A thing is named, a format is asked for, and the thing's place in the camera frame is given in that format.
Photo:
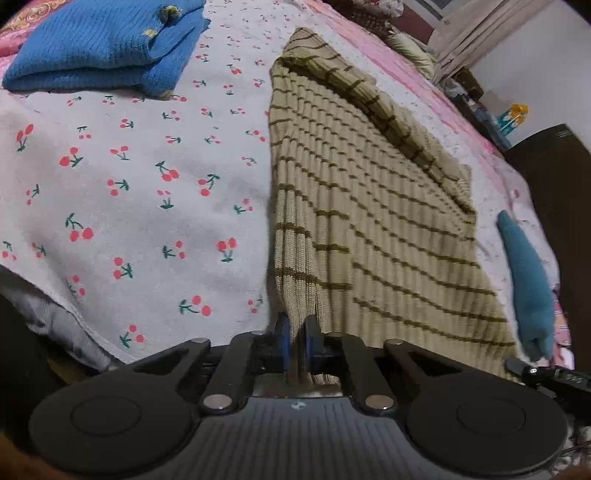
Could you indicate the pale yellow pillow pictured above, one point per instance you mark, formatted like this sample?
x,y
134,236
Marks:
x,y
413,53

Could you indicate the folded floral quilt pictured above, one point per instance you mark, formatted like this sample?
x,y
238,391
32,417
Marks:
x,y
369,11

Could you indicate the dark cluttered nightstand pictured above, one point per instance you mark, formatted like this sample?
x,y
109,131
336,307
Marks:
x,y
471,106

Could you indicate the pink dotted pillow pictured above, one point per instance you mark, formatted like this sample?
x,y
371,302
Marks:
x,y
563,323

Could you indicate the beige striped ribbed sweater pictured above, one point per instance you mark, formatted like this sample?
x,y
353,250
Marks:
x,y
369,221

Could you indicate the yellow and teal carton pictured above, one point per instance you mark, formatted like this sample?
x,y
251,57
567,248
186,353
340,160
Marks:
x,y
511,121

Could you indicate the beige curtain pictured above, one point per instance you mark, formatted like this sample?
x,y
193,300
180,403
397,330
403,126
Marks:
x,y
480,32

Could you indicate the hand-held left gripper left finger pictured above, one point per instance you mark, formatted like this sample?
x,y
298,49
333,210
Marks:
x,y
284,341

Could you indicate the blue knit sweater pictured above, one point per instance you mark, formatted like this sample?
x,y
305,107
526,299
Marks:
x,y
101,46

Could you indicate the dark wooden headboard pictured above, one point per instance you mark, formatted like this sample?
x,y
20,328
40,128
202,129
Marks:
x,y
554,194

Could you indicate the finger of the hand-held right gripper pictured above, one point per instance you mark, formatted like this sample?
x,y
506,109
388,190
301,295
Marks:
x,y
531,371

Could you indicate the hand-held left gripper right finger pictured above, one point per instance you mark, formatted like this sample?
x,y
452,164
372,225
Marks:
x,y
308,344

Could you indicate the teal fuzzy sweater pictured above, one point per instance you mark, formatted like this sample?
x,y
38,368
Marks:
x,y
526,277

